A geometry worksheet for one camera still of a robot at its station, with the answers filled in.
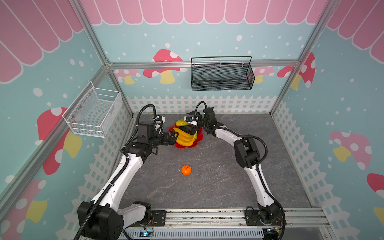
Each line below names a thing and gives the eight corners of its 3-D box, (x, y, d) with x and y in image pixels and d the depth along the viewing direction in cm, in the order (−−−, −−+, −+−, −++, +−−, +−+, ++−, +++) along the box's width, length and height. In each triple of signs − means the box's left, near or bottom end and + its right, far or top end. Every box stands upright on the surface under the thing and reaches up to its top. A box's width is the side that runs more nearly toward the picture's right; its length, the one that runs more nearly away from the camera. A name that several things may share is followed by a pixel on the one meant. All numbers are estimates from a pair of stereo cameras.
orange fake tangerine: (181, 175, 91) (181, 172, 87) (182, 167, 94) (181, 164, 91) (191, 175, 91) (190, 172, 87) (191, 167, 94) (191, 164, 91)
